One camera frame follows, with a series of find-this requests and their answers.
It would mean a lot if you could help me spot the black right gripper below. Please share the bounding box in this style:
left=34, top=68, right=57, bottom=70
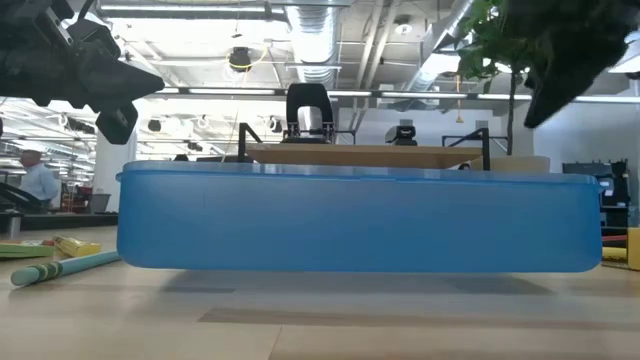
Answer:
left=504, top=0, right=640, bottom=130

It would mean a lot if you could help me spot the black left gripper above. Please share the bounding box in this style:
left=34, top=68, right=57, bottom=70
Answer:
left=0, top=0, right=166, bottom=147

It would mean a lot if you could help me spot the yellow green crayon box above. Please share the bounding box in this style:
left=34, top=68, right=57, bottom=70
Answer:
left=626, top=227, right=640, bottom=272

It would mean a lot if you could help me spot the blue plastic pencil case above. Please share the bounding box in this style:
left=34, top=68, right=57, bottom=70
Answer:
left=115, top=159, right=605, bottom=275

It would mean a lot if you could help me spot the green leafy plant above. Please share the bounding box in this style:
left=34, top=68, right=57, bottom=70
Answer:
left=457, top=0, right=540, bottom=157

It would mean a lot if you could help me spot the white plant pot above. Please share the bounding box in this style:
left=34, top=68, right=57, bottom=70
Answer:
left=469, top=154, right=552, bottom=174

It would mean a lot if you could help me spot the black background workstation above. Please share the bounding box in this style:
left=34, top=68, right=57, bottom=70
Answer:
left=562, top=158, right=632, bottom=236

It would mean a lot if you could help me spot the person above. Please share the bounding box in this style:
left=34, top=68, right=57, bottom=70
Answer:
left=18, top=148, right=61, bottom=215

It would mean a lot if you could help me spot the black hole punch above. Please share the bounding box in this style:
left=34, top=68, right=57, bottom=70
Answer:
left=281, top=83, right=337, bottom=145

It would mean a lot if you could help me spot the wooden riser shelf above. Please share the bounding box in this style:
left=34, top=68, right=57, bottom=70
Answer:
left=237, top=122, right=494, bottom=172

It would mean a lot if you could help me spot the black ceiling camera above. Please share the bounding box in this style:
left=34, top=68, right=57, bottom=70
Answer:
left=228, top=46, right=253, bottom=74

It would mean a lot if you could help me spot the silver ventilation duct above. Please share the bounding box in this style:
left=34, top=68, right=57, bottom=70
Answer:
left=284, top=0, right=344, bottom=87

